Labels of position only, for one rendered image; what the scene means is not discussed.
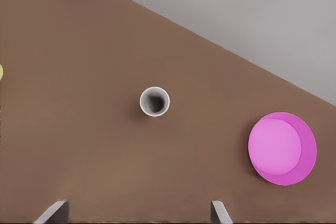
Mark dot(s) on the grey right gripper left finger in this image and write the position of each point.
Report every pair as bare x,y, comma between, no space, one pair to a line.
53,213

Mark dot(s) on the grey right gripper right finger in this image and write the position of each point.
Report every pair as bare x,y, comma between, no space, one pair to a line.
220,213

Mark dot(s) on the white cup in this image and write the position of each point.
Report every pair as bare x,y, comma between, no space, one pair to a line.
154,101

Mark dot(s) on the pink bowl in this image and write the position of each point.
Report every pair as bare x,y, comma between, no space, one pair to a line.
282,148

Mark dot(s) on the yellow round object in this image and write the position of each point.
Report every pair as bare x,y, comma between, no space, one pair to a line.
0,72

